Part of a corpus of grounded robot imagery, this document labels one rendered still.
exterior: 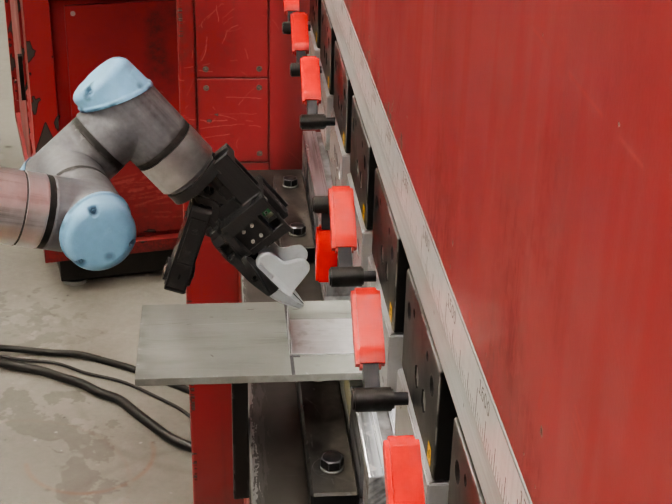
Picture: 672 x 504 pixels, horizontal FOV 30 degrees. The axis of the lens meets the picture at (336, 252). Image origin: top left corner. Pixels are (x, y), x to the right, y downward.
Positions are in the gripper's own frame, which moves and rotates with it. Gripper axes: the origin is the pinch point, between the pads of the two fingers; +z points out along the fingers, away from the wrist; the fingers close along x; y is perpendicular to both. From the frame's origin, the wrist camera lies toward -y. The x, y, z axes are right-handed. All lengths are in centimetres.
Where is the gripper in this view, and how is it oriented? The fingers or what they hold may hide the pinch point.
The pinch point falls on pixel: (290, 302)
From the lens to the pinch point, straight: 149.7
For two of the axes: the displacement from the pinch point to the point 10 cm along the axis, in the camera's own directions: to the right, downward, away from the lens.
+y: 7.7, -6.0, -2.1
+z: 6.3, 6.8, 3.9
